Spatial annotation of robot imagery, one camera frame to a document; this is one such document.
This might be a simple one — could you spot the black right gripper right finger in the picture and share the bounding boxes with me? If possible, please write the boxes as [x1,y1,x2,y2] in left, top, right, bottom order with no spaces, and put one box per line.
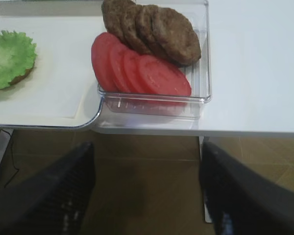
[199,141,294,235]

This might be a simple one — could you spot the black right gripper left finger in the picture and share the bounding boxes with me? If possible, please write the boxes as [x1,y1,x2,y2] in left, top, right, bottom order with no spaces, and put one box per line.
[0,142,95,235]

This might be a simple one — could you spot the green lettuce leaf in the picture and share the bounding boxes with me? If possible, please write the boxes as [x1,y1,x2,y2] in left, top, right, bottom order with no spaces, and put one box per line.
[0,30,37,85]

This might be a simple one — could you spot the metal baking tray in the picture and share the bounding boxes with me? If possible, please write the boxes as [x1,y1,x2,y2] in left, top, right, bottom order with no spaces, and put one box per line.
[0,4,106,130]

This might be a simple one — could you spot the clear patty and tomato container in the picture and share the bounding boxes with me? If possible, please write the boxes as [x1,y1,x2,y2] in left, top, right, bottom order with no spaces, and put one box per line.
[98,0,212,119]

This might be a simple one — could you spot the bottom bun half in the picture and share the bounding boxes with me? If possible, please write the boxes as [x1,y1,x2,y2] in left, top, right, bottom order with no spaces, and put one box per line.
[0,67,34,90]

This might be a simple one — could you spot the red tomato slice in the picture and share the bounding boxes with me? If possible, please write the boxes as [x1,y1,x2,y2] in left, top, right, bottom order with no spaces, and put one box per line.
[109,43,131,93]
[123,50,147,94]
[91,32,121,92]
[137,55,192,96]

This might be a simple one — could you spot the red tomato slice front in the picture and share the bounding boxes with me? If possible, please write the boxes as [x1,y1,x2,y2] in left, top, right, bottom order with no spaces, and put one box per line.
[137,55,192,96]

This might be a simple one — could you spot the red tomato slice far left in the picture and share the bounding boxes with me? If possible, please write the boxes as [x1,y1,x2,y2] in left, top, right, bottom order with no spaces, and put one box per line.
[91,32,121,92]

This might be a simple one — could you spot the brown meat patty front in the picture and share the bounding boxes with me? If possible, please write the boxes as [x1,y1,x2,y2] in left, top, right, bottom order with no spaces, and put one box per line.
[152,7,201,66]

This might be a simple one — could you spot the brown meat patty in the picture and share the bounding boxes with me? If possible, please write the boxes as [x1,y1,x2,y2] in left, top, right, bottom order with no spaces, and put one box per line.
[121,4,152,54]
[101,0,136,46]
[136,4,169,60]
[152,7,201,66]

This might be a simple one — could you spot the brown meat patty far left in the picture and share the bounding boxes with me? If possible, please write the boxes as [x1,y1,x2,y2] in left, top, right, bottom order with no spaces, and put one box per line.
[101,0,136,46]

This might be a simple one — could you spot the black cable under table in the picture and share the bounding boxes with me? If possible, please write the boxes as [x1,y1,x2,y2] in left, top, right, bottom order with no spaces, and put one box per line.
[1,129,20,189]

